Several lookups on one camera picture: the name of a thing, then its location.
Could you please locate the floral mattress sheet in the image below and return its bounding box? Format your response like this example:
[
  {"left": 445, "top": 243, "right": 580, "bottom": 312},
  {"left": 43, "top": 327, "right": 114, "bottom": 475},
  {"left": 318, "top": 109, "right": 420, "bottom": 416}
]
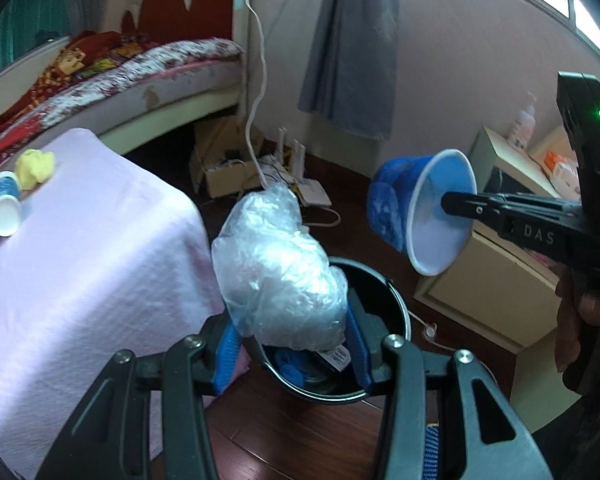
[{"left": 0, "top": 39, "right": 246, "bottom": 161}]

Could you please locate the orange white tissue packet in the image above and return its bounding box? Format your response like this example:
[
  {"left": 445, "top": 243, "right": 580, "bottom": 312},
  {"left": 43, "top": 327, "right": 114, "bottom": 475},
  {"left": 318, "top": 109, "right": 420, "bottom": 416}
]
[{"left": 542, "top": 150, "right": 583, "bottom": 196}]

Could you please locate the person's right hand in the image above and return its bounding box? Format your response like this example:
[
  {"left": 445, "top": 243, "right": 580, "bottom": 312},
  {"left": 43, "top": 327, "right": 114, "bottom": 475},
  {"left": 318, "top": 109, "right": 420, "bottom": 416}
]
[{"left": 555, "top": 261, "right": 600, "bottom": 375}]

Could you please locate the thin white cable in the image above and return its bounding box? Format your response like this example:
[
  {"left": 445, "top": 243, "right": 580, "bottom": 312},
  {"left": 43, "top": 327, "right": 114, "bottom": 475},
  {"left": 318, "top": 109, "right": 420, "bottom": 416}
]
[{"left": 409, "top": 310, "right": 481, "bottom": 357}]

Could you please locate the blue crumpled item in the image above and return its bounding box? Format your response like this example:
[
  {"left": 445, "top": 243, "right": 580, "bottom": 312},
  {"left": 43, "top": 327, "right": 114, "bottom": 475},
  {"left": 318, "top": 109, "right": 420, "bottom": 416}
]
[{"left": 274, "top": 349, "right": 322, "bottom": 387}]

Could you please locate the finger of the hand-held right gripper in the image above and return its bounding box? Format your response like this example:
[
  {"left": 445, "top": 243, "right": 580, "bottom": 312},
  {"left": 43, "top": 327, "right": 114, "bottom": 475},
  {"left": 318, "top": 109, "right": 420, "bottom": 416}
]
[{"left": 440, "top": 191, "right": 582, "bottom": 223}]

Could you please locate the beige nightstand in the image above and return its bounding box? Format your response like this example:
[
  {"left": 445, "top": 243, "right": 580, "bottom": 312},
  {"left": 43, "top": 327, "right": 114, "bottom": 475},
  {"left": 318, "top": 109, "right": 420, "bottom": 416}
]
[{"left": 414, "top": 125, "right": 581, "bottom": 351}]

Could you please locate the black round trash bin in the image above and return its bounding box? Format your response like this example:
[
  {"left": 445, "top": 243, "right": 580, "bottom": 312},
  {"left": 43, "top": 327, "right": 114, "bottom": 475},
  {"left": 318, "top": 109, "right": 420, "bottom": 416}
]
[{"left": 250, "top": 256, "right": 412, "bottom": 406}]

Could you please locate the white router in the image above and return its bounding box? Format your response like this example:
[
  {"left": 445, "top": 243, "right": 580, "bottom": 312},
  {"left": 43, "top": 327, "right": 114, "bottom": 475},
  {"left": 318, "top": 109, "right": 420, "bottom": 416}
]
[{"left": 275, "top": 127, "right": 333, "bottom": 208}]

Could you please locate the pink tablecloth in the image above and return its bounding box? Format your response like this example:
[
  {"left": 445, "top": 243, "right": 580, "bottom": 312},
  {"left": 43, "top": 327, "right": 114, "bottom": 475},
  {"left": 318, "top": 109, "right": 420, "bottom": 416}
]
[{"left": 0, "top": 127, "right": 231, "bottom": 480}]

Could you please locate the bed with floral bedding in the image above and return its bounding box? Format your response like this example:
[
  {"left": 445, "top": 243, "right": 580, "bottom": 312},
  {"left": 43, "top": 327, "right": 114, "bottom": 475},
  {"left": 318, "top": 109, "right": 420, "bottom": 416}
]
[{"left": 0, "top": 0, "right": 255, "bottom": 176}]

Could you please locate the teal curtain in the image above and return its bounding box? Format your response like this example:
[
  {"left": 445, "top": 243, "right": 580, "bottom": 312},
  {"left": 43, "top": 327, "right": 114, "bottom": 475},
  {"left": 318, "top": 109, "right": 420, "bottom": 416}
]
[{"left": 0, "top": 0, "right": 71, "bottom": 81}]

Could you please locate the pink lotion pump bottle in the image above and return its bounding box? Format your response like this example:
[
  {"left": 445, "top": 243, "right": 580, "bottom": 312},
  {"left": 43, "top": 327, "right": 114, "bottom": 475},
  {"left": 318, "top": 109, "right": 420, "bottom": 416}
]
[{"left": 507, "top": 91, "right": 538, "bottom": 148}]

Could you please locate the grey curtain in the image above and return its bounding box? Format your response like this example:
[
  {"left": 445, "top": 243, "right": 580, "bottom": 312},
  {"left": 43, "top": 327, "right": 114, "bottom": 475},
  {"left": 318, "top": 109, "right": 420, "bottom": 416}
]
[{"left": 297, "top": 0, "right": 401, "bottom": 141}]

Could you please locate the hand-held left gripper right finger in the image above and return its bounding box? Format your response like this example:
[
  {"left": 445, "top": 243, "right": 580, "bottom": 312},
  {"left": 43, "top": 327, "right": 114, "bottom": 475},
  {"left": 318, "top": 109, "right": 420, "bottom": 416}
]
[{"left": 345, "top": 287, "right": 553, "bottom": 480}]

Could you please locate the red printed blanket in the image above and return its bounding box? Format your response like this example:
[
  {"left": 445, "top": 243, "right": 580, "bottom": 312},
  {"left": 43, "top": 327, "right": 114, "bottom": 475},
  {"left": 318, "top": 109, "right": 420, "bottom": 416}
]
[{"left": 0, "top": 30, "right": 148, "bottom": 171}]

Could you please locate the cardboard box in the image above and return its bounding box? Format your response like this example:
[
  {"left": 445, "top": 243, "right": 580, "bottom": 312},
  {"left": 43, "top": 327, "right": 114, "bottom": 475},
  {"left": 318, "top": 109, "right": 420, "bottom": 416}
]
[{"left": 189, "top": 115, "right": 266, "bottom": 198}]

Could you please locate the blue paper cup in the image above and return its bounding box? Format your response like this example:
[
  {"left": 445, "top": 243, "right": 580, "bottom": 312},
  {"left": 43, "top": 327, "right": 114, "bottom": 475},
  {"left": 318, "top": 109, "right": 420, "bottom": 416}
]
[
  {"left": 367, "top": 149, "right": 478, "bottom": 277},
  {"left": 0, "top": 170, "right": 22, "bottom": 237}
]

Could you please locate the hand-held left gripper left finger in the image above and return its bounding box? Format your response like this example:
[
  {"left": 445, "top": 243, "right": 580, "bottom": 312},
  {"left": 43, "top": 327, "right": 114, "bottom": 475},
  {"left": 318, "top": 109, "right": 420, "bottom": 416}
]
[{"left": 35, "top": 312, "right": 243, "bottom": 480}]

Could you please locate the clear plastic bag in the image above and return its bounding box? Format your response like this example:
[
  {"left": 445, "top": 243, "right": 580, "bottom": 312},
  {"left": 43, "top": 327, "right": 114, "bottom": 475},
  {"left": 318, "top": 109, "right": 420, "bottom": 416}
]
[{"left": 211, "top": 182, "right": 351, "bottom": 351}]

